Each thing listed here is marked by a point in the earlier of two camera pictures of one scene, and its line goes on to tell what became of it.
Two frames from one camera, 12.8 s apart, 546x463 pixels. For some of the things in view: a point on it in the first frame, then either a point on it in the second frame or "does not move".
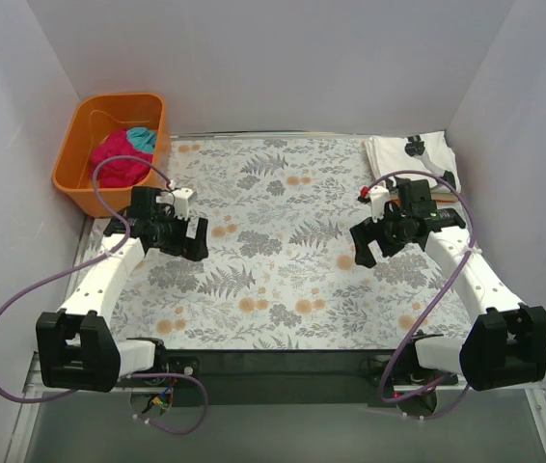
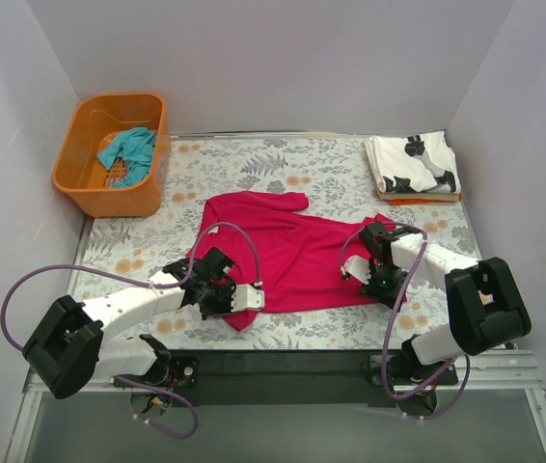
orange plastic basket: x=95 y=117 does not move
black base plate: x=285 y=377 does not move
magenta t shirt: x=119 y=173 → x=280 y=258
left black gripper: x=194 y=238 → x=213 y=299
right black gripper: x=365 y=239 → x=384 y=287
